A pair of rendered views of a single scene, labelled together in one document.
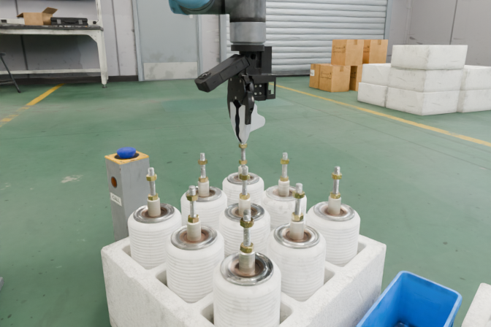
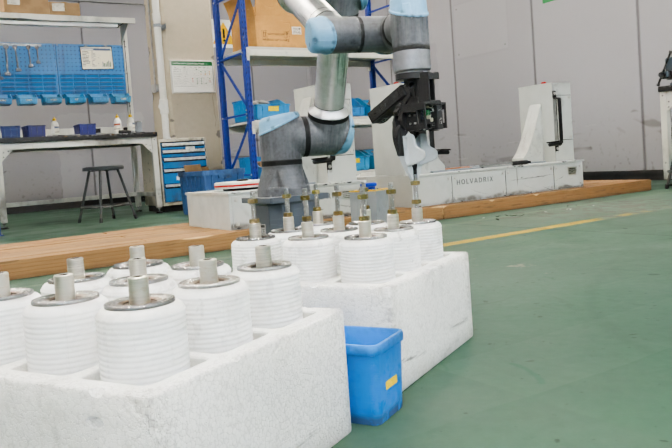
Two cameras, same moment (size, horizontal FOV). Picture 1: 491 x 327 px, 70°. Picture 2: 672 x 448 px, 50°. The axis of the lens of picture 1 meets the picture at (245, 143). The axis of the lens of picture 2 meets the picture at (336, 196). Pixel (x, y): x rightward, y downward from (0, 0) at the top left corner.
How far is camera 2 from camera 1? 139 cm
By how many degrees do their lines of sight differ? 75
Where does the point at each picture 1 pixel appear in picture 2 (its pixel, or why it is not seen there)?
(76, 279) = not seen: hidden behind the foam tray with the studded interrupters
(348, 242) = (345, 263)
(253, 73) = (413, 102)
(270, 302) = (239, 256)
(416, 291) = (393, 354)
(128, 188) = (355, 216)
